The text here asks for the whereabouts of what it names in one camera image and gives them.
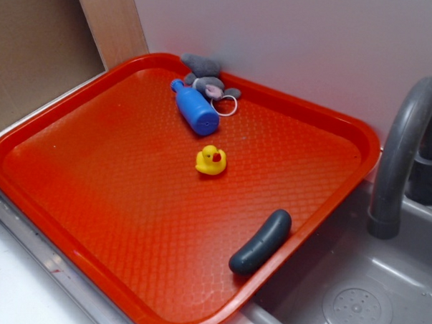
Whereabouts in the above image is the wooden board panel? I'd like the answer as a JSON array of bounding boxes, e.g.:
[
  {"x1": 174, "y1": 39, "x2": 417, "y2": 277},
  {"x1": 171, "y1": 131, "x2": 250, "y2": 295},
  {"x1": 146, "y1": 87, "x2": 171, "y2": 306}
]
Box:
[{"x1": 79, "y1": 0, "x2": 149, "y2": 70}]

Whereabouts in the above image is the grey plush mouse toy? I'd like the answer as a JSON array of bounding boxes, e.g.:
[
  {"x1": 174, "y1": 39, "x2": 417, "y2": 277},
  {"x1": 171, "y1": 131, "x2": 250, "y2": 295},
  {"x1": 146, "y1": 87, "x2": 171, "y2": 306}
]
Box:
[{"x1": 181, "y1": 53, "x2": 241, "y2": 118}]

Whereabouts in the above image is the grey plastic toy sink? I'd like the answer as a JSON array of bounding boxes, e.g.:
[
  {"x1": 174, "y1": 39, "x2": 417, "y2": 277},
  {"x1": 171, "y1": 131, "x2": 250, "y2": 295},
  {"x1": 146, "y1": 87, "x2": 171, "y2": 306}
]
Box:
[{"x1": 243, "y1": 184, "x2": 432, "y2": 324}]

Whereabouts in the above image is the dark grey toy pickle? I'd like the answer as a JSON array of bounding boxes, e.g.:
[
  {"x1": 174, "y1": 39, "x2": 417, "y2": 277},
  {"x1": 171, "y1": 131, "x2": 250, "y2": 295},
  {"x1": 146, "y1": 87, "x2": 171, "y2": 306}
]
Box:
[{"x1": 229, "y1": 209, "x2": 292, "y2": 276}]

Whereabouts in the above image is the red plastic serving tray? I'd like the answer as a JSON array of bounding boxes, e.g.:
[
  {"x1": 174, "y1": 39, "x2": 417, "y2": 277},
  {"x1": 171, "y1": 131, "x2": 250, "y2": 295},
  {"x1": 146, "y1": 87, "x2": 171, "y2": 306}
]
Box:
[{"x1": 0, "y1": 54, "x2": 380, "y2": 324}]

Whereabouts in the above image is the blue plastic toy bottle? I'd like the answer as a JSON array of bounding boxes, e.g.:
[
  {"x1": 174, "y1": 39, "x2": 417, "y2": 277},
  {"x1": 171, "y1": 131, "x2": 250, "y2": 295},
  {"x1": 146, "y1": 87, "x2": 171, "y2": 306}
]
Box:
[{"x1": 171, "y1": 79, "x2": 219, "y2": 136}]

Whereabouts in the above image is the grey plastic faucet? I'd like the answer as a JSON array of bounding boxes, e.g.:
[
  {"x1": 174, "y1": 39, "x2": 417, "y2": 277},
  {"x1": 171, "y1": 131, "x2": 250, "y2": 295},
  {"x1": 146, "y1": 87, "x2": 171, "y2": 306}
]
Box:
[{"x1": 368, "y1": 76, "x2": 432, "y2": 239}]

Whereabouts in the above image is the yellow rubber duck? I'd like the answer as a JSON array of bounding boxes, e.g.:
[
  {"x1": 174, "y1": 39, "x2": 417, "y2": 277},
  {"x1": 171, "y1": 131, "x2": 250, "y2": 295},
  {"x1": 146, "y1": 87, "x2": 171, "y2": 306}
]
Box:
[{"x1": 195, "y1": 145, "x2": 227, "y2": 176}]

